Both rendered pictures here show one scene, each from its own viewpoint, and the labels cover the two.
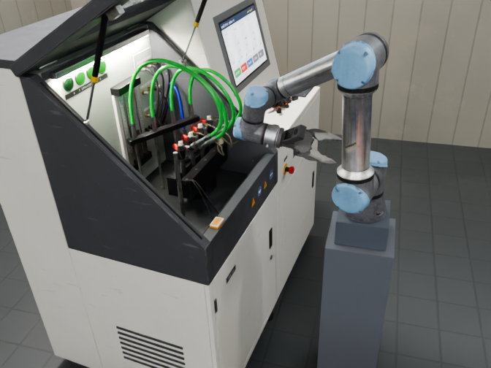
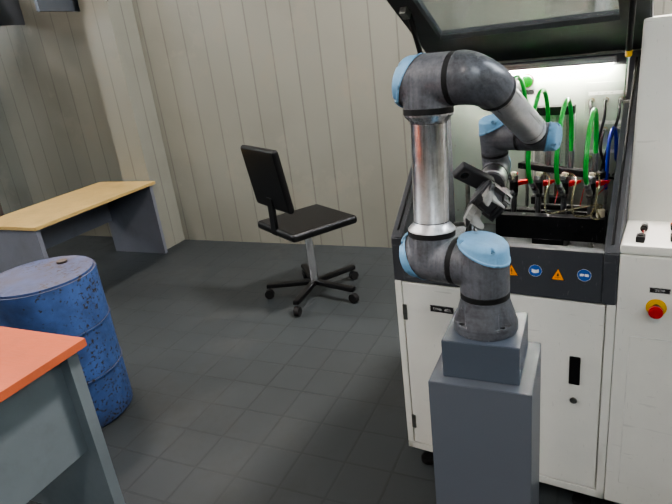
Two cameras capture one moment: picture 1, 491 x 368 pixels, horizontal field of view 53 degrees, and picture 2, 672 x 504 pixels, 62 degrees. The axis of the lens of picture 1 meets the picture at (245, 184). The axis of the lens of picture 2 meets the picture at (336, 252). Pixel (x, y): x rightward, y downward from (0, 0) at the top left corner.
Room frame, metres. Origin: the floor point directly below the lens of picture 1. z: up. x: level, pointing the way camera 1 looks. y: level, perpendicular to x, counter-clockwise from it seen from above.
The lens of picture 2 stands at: (1.29, -1.67, 1.59)
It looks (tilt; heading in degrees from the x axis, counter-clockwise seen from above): 20 degrees down; 99
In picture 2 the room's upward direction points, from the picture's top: 7 degrees counter-clockwise
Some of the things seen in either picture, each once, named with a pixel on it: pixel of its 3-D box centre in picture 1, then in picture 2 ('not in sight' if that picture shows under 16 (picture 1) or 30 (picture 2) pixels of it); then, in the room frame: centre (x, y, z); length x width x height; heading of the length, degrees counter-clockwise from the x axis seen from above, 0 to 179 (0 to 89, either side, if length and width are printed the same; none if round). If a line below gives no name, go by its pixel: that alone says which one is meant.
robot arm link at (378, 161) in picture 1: (367, 171); (481, 263); (1.43, -0.42, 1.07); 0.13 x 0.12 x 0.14; 148
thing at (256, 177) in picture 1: (242, 208); (495, 266); (1.53, 0.02, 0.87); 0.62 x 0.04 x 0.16; 157
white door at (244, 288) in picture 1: (249, 291); (495, 382); (1.52, 0.00, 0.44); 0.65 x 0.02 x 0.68; 157
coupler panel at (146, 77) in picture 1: (150, 88); (603, 128); (1.95, 0.38, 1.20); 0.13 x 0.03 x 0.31; 157
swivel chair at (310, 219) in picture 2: not in sight; (306, 221); (0.58, 1.74, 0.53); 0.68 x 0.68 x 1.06
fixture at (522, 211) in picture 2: (199, 174); (550, 232); (1.73, 0.19, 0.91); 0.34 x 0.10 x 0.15; 157
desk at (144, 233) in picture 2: not in sight; (83, 240); (-1.40, 2.35, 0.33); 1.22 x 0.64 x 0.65; 73
